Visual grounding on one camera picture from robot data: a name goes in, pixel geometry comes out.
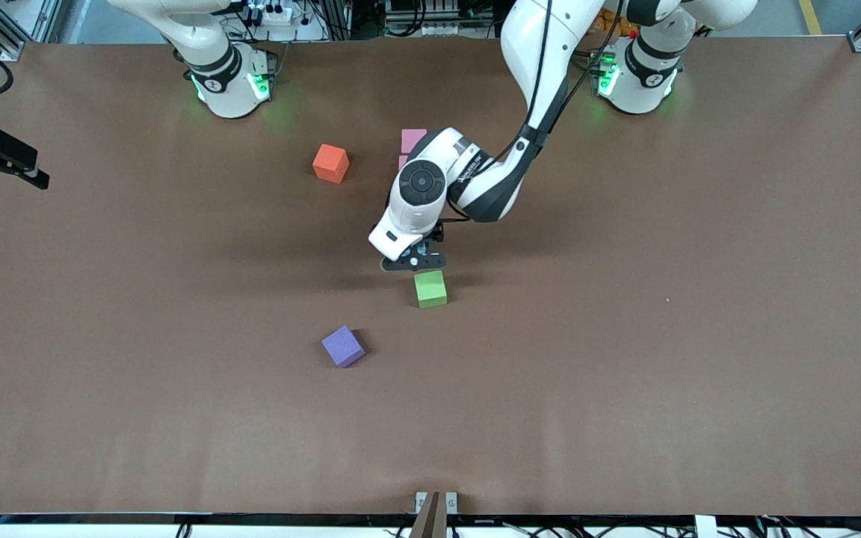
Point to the brown bar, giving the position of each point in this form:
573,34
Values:
430,523

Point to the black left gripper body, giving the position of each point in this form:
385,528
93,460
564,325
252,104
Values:
433,233

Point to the pile of orange objects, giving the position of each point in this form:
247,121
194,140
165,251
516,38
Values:
613,22

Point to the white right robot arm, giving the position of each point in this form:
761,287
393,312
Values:
221,75

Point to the purple foam cube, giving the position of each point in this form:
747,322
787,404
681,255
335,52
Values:
342,346

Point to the green foam cube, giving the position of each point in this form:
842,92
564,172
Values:
430,288

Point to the grey electronics unit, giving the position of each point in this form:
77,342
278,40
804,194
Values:
438,26

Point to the grey metal bracket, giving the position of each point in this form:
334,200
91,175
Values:
451,502

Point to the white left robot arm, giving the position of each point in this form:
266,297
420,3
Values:
542,67

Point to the white power strip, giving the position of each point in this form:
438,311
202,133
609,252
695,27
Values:
277,12

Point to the small white box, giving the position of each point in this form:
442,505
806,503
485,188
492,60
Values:
705,527

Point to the orange foam cube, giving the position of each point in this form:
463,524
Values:
330,163

